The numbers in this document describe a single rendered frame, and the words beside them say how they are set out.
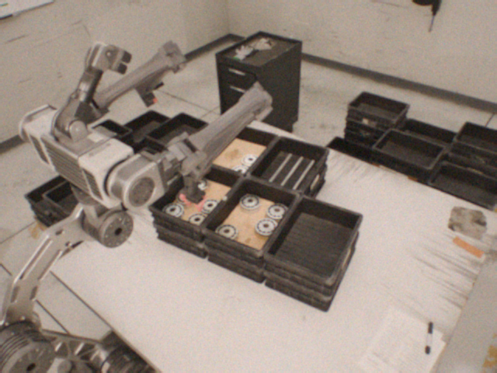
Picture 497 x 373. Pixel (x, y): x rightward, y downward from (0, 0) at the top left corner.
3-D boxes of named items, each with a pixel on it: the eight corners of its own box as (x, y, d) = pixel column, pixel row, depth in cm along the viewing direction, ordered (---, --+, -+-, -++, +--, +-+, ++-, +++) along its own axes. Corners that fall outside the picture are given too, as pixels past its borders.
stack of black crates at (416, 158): (429, 196, 294) (447, 146, 265) (414, 220, 277) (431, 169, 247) (378, 176, 314) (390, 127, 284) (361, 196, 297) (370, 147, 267)
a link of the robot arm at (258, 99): (262, 71, 138) (282, 92, 137) (252, 91, 151) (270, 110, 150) (161, 147, 122) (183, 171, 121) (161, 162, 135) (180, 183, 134)
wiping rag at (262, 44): (263, 54, 323) (263, 50, 321) (242, 47, 334) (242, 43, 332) (283, 42, 340) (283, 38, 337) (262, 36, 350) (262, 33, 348)
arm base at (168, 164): (146, 183, 124) (137, 152, 116) (165, 170, 128) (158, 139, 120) (165, 194, 119) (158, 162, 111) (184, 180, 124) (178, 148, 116)
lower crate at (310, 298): (327, 315, 163) (330, 299, 155) (262, 287, 175) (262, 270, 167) (356, 249, 189) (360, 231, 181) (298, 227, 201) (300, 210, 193)
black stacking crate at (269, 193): (262, 271, 168) (261, 254, 160) (203, 246, 179) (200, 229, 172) (299, 212, 193) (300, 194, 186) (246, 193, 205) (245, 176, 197)
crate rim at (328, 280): (331, 286, 150) (332, 282, 148) (261, 257, 161) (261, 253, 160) (363, 217, 175) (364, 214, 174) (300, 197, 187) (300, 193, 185)
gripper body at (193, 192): (189, 186, 178) (187, 173, 174) (206, 195, 174) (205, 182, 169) (179, 194, 175) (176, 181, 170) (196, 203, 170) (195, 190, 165)
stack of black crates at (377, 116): (398, 151, 337) (411, 104, 307) (384, 169, 320) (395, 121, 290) (356, 136, 356) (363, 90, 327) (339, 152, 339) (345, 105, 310)
